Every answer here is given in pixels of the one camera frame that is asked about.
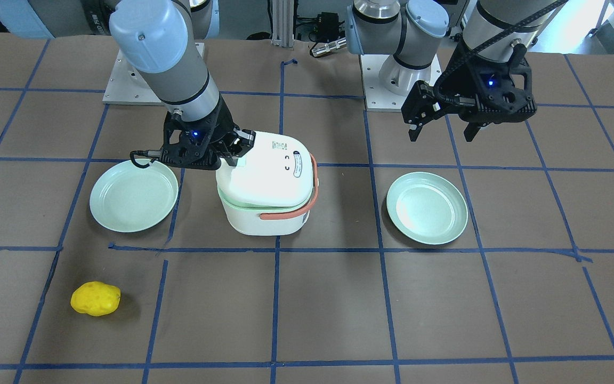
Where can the black idle gripper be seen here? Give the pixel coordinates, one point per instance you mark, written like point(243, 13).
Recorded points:
point(459, 81)

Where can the black gripper at cooker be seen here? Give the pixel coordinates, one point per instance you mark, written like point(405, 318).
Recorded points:
point(223, 126)

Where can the mint green plate near base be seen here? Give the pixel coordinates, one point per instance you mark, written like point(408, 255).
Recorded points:
point(427, 208)

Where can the mint green plate far side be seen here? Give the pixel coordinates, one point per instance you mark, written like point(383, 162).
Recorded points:
point(129, 199)

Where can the black box on back table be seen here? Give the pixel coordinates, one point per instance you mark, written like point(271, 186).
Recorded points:
point(327, 26)

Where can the yellow sponge potato toy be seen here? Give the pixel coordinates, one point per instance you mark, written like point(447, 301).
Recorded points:
point(96, 299)

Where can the white rice cooker orange handle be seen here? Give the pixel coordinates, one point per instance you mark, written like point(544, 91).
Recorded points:
point(272, 189)

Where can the aluminium frame post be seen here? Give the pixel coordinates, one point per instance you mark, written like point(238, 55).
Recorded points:
point(282, 16)

